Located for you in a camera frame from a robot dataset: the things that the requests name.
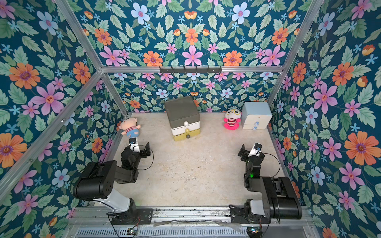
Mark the pink pig plush toy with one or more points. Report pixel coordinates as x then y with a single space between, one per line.
130 128

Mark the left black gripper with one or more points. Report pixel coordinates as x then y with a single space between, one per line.
147 151

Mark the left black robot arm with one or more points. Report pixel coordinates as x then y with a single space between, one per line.
96 182

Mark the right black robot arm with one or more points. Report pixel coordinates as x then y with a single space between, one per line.
279 198

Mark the three-tier colored drawer cabinet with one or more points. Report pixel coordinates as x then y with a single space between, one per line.
184 118

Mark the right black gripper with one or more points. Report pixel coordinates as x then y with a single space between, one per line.
248 152

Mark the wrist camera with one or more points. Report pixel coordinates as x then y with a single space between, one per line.
134 145
256 150

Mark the grey top drawer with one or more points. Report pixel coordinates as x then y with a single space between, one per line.
181 111

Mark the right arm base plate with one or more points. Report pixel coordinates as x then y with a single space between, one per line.
241 215

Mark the black wall hook rail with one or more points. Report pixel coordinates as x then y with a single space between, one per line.
190 69

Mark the pink white plush toy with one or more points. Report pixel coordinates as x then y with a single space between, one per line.
232 119

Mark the white drawer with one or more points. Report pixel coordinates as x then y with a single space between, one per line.
185 129

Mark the yellow bottom drawer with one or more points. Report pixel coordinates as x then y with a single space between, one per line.
187 135

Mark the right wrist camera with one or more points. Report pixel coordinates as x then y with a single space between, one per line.
256 150

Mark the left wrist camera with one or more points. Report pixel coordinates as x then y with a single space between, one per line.
134 145

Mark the white blue drawer cabinet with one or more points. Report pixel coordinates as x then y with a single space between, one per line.
255 115

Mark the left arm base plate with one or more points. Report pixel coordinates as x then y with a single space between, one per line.
140 216

